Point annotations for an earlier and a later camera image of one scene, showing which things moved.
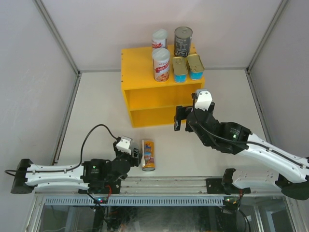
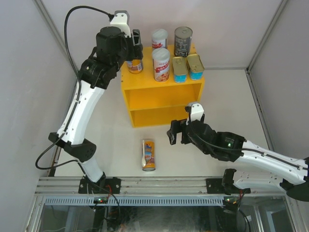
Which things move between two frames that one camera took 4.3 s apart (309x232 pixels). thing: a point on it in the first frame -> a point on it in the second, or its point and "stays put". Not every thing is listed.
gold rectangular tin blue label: [196, 66] stays put
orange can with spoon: [149, 155] stays put
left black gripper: [134, 161] -> [128, 40]
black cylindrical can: [182, 38] stays put
